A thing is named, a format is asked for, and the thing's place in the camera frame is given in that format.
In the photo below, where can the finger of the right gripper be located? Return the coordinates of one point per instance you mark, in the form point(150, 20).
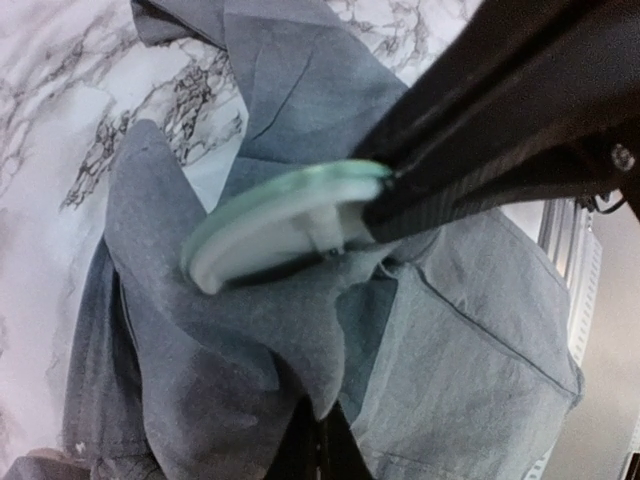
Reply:
point(417, 201)
point(522, 75)

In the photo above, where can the aluminium front rail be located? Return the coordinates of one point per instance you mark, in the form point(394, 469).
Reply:
point(567, 238)

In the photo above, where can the grey button shirt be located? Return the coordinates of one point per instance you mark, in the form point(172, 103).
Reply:
point(447, 351)

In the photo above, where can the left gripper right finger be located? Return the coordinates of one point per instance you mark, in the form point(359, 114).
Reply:
point(342, 457)

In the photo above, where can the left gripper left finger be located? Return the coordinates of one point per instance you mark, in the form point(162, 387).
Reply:
point(300, 455)

